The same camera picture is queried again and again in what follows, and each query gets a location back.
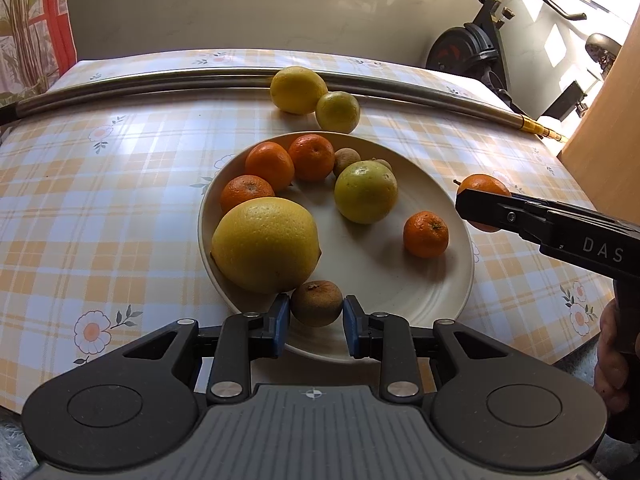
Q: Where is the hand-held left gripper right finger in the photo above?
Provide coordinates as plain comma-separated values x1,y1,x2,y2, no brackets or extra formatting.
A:
342,294,511,406

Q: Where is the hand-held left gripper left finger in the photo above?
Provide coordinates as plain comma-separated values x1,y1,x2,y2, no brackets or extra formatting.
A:
122,292,292,406

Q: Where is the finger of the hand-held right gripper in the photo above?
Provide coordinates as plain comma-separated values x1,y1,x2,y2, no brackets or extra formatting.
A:
455,187,551,241

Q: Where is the orange tangerine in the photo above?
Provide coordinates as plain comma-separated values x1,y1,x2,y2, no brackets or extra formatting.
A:
288,132,336,182
403,210,450,259
245,141,296,192
220,174,276,213
457,174,512,233

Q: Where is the cream round plate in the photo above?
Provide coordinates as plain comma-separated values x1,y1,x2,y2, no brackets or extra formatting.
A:
197,131,475,365

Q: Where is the person's right hand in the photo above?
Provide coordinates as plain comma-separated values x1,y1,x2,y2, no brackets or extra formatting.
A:
595,299,632,413

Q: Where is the large yellow grapefruit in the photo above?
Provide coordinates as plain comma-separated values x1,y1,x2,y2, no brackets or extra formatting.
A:
211,196,321,295

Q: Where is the wooden board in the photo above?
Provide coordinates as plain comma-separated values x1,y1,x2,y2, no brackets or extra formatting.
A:
557,7,640,223

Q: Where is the yellow-green orange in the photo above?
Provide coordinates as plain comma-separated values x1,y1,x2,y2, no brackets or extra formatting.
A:
334,160,399,225
315,91,361,134

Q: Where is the black exercise bike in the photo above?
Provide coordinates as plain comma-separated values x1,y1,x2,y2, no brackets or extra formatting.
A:
425,0,623,123

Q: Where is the plaid floral tablecloth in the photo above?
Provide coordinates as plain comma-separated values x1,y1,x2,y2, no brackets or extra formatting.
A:
0,49,613,413

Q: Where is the yellow lemon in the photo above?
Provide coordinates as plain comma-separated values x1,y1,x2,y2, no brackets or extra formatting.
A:
270,66,329,115

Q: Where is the metal pole with black grip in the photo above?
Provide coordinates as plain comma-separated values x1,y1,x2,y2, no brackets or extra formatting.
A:
0,67,568,143

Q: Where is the printed plant wall curtain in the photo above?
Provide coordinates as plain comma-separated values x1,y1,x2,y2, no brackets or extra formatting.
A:
0,0,78,106

